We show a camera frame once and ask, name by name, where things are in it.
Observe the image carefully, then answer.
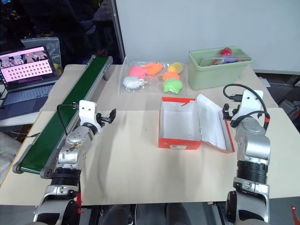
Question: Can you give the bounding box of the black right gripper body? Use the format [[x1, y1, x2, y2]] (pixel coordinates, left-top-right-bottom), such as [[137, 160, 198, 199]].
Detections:
[[230, 108, 242, 122]]

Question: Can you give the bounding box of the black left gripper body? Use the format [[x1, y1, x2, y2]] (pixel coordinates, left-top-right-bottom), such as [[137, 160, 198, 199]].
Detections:
[[96, 112, 111, 128]]

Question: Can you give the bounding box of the green conveyor belt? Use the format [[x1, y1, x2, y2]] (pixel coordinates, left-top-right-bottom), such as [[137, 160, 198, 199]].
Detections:
[[12, 55, 114, 180]]

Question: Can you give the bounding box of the orange shoe box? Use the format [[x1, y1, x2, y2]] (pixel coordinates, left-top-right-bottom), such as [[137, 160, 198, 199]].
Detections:
[[157, 93, 235, 154]]

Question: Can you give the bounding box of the white plush toy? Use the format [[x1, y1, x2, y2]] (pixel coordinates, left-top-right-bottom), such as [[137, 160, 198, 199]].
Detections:
[[122, 75, 148, 90]]

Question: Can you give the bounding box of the light green plastic bin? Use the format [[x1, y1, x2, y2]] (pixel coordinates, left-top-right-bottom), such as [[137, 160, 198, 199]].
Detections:
[[188, 45, 253, 91]]

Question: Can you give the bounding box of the clear plastic bag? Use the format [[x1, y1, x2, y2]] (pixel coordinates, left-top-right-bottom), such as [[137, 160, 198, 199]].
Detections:
[[118, 57, 188, 95]]

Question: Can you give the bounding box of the pink plush toy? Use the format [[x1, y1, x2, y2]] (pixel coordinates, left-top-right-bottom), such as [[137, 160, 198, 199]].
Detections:
[[128, 66, 147, 78]]

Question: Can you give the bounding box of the purple toy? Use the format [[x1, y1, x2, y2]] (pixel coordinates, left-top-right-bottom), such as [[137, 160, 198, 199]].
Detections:
[[220, 56, 238, 64]]

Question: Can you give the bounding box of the black red bag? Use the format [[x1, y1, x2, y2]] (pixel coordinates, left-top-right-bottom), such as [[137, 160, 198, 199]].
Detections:
[[277, 99, 300, 123]]

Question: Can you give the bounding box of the red toy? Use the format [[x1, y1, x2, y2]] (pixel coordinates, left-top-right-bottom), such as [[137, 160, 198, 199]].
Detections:
[[210, 47, 234, 66]]

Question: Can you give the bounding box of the green plush toy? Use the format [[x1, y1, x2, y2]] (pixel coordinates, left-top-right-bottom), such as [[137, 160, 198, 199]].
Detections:
[[162, 78, 183, 94]]

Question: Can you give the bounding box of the yellow plush toy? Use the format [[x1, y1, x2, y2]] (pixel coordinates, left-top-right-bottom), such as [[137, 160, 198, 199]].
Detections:
[[167, 61, 184, 74]]

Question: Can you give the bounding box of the grey plastic bag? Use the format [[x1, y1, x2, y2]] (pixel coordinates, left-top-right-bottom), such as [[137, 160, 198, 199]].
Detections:
[[20, 36, 63, 76]]

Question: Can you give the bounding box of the white side table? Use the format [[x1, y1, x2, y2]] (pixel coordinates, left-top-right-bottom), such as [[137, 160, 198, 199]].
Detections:
[[0, 111, 41, 128]]

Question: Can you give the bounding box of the open laptop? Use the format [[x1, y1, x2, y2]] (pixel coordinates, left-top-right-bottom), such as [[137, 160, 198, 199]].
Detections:
[[0, 45, 60, 120]]

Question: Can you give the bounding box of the dark rounded shape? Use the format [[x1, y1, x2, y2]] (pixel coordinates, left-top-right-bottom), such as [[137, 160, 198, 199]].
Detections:
[[108, 203, 137, 225]]

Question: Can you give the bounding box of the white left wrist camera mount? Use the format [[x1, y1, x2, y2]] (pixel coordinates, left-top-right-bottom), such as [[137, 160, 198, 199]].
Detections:
[[78, 99, 102, 135]]

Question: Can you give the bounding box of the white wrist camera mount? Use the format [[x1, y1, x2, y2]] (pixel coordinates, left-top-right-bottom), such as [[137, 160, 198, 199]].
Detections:
[[78, 99, 102, 135], [237, 90, 264, 118]]

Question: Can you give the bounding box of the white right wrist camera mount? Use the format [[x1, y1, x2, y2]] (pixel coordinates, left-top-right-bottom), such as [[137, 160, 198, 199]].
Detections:
[[237, 90, 264, 118]]

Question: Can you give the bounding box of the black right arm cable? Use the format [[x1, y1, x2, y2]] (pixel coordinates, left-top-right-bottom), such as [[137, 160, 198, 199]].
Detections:
[[223, 83, 271, 130]]

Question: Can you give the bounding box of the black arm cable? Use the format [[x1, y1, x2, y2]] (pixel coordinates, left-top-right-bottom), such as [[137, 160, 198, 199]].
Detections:
[[223, 83, 271, 130], [56, 103, 80, 137]]

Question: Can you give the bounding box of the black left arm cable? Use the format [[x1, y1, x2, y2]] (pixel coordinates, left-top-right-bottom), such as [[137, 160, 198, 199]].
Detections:
[[56, 103, 80, 137]]

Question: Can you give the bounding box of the grey metal post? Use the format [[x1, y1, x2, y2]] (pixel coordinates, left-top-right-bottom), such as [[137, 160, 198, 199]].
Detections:
[[111, 0, 125, 64]]

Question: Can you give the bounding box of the red strap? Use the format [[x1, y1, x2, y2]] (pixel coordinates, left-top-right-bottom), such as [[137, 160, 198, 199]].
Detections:
[[290, 204, 300, 219]]

